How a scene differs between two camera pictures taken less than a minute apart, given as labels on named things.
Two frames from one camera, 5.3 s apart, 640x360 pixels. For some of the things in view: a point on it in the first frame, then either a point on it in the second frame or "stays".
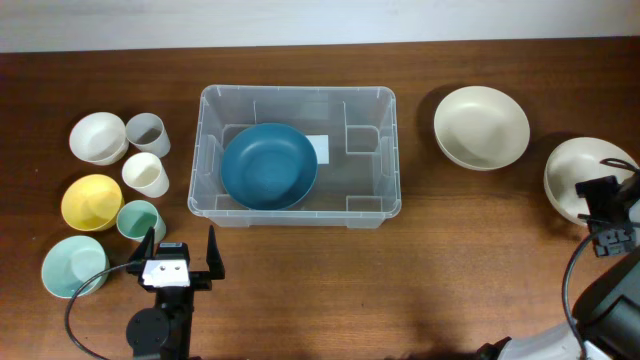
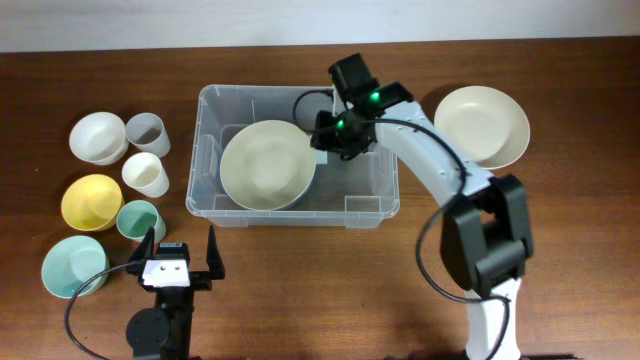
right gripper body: x=614 y=228 -> x=338 y=132
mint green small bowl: x=71 y=262 stays
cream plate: x=481 y=128 stays
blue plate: x=268 y=166 -> x=310 y=200
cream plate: x=579 y=160 -> x=268 y=165
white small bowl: x=99 y=138 stays
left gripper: x=203 y=280 stays
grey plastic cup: x=147 y=132 stays
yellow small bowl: x=92 y=202 stays
